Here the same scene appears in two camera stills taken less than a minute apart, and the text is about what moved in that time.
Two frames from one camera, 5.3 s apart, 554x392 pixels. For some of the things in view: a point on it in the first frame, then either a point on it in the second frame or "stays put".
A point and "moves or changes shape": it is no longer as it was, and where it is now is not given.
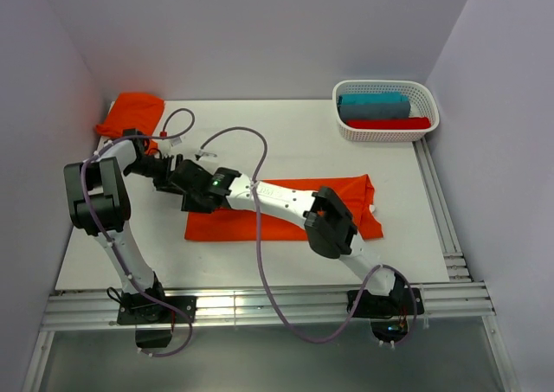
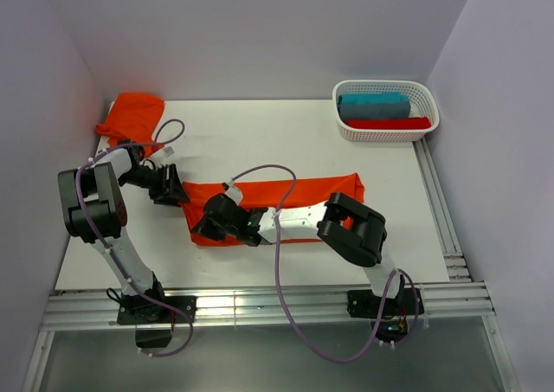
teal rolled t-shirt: [369, 98] stays put
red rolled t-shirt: [389, 124] stays put
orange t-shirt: [355, 194] moves or changes shape
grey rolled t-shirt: [375, 111] stays put
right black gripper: [189, 203] -> [204, 227]
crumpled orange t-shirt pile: [133, 110] stays put
